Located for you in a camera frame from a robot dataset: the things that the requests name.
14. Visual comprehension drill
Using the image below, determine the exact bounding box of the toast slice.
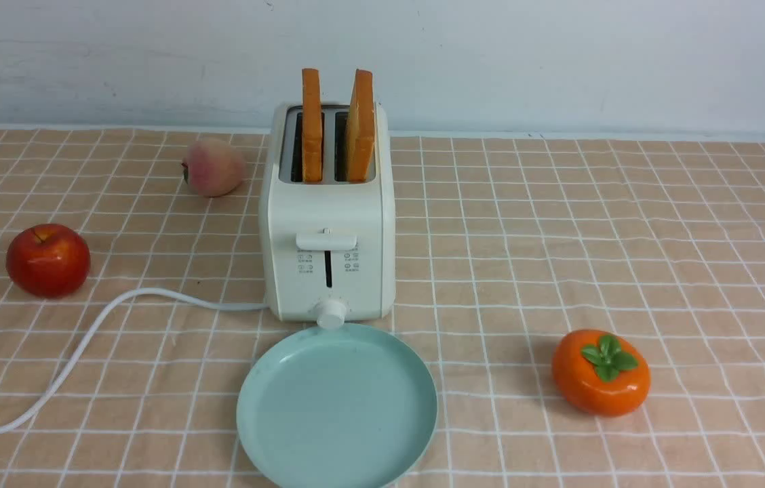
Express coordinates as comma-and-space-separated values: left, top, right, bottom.
302, 68, 323, 183
346, 69, 376, 183

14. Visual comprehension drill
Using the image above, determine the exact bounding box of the white two-slot toaster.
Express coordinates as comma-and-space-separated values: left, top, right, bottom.
258, 102, 395, 328

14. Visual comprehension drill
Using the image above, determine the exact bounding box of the light green round plate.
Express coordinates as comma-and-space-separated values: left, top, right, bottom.
236, 323, 439, 487

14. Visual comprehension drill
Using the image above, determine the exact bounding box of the pink peach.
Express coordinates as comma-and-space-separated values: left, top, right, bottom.
181, 137, 247, 197

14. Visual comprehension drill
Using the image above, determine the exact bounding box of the orange persimmon with green leaf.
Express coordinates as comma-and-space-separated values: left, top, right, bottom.
552, 329, 652, 418

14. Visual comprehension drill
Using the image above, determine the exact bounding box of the orange checkered tablecloth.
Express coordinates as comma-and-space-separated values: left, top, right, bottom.
0, 129, 765, 487

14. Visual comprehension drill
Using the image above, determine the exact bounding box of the red apple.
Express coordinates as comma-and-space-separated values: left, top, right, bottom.
5, 223, 91, 299

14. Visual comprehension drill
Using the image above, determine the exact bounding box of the white toaster power cable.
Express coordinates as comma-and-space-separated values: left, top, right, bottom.
0, 287, 268, 435

